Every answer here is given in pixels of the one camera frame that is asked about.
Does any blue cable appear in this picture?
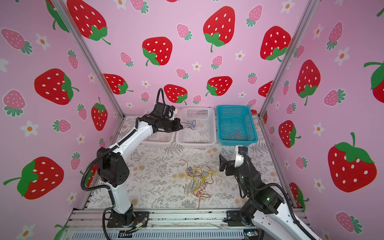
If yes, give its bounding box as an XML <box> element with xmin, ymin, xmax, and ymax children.
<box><xmin>179</xmin><ymin>119</ymin><xmax>197</xmax><ymax>131</ymax></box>

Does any red cables tangle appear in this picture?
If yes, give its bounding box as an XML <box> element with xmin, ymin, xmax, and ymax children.
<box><xmin>179</xmin><ymin>158</ymin><xmax>217</xmax><ymax>210</ymax></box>

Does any blue cables tangle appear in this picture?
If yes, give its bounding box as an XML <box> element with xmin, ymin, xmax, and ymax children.
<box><xmin>185</xmin><ymin>166</ymin><xmax>205</xmax><ymax>193</ymax></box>

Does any red cable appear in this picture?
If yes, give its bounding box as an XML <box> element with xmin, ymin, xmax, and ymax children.
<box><xmin>227</xmin><ymin>129</ymin><xmax>249</xmax><ymax>141</ymax></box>

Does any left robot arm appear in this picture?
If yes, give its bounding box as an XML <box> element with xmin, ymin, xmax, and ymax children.
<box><xmin>80</xmin><ymin>88</ymin><xmax>184</xmax><ymax>227</ymax></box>

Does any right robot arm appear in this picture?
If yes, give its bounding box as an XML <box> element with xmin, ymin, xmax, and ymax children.
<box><xmin>219</xmin><ymin>146</ymin><xmax>320</xmax><ymax>240</ymax></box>

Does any white plastic basket left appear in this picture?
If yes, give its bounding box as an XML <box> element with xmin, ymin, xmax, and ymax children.
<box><xmin>134</xmin><ymin>103</ymin><xmax>178</xmax><ymax>147</ymax></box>

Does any white plastic basket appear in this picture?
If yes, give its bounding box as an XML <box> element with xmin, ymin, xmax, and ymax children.
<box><xmin>176</xmin><ymin>107</ymin><xmax>217</xmax><ymax>148</ymax></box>
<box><xmin>134</xmin><ymin>103</ymin><xmax>178</xmax><ymax>147</ymax></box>

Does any white plastic basket middle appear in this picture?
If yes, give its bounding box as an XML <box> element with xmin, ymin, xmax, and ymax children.
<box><xmin>176</xmin><ymin>107</ymin><xmax>217</xmax><ymax>148</ymax></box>

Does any teal plastic basket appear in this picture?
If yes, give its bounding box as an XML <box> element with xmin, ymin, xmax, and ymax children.
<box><xmin>216</xmin><ymin>105</ymin><xmax>258</xmax><ymax>147</ymax></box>

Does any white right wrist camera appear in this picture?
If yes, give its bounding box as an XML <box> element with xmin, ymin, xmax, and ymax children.
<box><xmin>235</xmin><ymin>145</ymin><xmax>248</xmax><ymax>168</ymax></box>

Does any aluminium frame post left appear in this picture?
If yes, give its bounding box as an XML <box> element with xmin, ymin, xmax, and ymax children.
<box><xmin>52</xmin><ymin>0</ymin><xmax>125</xmax><ymax>119</ymax></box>

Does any aluminium frame post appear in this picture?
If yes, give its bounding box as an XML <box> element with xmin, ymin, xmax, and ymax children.
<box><xmin>52</xmin><ymin>0</ymin><xmax>125</xmax><ymax>119</ymax></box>
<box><xmin>259</xmin><ymin>0</ymin><xmax>320</xmax><ymax>119</ymax></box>

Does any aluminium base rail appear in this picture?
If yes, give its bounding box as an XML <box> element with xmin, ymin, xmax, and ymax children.
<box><xmin>56</xmin><ymin>209</ymin><xmax>274</xmax><ymax>240</ymax></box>

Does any aluminium frame post right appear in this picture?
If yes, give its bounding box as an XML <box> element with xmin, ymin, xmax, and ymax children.
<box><xmin>259</xmin><ymin>0</ymin><xmax>320</xmax><ymax>119</ymax></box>

